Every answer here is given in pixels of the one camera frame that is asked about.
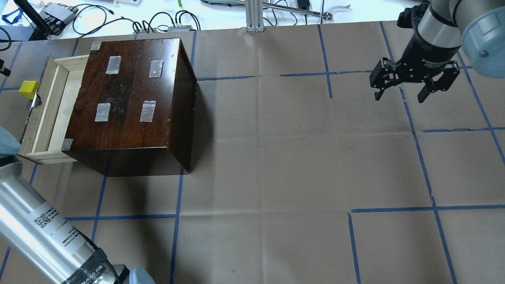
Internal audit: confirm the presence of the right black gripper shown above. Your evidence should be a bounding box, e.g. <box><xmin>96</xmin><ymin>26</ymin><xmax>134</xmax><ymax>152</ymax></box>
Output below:
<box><xmin>369</xmin><ymin>36</ymin><xmax>461</xmax><ymax>104</ymax></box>

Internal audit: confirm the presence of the wooden drawer with white handle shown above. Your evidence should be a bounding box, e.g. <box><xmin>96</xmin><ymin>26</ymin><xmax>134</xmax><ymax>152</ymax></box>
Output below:
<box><xmin>19</xmin><ymin>55</ymin><xmax>89</xmax><ymax>164</ymax></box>

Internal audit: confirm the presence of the yellow cube block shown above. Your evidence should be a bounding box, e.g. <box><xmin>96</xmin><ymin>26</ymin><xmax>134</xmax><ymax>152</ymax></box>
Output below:
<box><xmin>18</xmin><ymin>80</ymin><xmax>39</xmax><ymax>101</ymax></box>

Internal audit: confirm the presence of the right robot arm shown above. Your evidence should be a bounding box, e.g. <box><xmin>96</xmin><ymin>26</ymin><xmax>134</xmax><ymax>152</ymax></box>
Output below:
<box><xmin>369</xmin><ymin>0</ymin><xmax>505</xmax><ymax>103</ymax></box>

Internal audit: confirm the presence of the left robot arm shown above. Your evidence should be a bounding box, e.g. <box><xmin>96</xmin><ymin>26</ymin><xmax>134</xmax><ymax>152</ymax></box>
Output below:
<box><xmin>0</xmin><ymin>128</ymin><xmax>154</xmax><ymax>284</ymax></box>

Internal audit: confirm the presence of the dark wooden drawer box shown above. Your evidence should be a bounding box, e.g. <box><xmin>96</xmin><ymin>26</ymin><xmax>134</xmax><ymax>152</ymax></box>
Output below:
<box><xmin>61</xmin><ymin>38</ymin><xmax>197</xmax><ymax>177</ymax></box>

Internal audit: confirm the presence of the aluminium frame post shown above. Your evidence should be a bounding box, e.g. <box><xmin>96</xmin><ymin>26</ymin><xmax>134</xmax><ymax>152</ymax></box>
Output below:
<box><xmin>245</xmin><ymin>0</ymin><xmax>264</xmax><ymax>32</ymax></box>

